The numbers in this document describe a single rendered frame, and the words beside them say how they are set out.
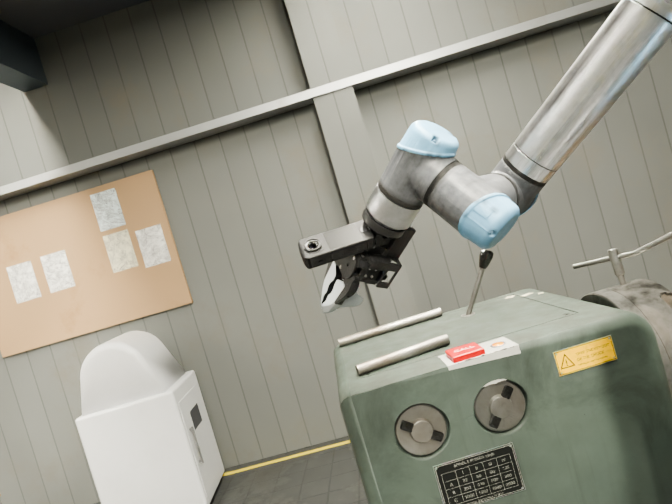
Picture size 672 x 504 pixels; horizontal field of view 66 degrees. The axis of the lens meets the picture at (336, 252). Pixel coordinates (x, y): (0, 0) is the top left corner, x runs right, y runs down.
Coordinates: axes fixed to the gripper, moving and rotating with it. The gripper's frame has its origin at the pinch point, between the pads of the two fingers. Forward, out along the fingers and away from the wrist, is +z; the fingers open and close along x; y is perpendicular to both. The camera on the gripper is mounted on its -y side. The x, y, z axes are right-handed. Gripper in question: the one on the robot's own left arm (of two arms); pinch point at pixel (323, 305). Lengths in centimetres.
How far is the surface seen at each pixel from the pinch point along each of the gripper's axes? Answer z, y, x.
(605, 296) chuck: -11, 67, 1
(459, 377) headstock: 1.7, 24.5, -13.2
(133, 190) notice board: 186, 7, 301
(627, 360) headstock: -12, 51, -19
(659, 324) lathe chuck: -14, 69, -11
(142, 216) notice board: 198, 16, 286
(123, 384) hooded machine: 244, 11, 162
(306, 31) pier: 33, 97, 316
